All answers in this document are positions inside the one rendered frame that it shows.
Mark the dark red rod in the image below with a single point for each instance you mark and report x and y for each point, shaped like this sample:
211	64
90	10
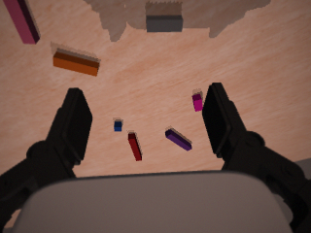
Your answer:
134	146

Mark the small blue cube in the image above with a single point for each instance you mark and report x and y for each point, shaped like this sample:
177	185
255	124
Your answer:
117	126

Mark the orange rod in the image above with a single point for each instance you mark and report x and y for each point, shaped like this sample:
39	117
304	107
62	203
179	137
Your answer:
73	63

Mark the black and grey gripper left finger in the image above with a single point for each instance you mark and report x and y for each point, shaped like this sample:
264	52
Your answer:
50	160

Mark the pink rod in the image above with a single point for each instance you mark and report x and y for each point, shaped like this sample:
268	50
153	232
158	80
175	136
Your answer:
22	21

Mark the purple rod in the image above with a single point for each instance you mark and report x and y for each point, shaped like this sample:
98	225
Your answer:
175	138

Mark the magenta rod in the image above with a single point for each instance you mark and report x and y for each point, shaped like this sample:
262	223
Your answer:
197	102

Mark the grey rod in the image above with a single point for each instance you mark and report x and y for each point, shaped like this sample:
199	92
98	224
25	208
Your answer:
164	24

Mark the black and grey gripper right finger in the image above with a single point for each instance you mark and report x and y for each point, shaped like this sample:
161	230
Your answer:
245	151

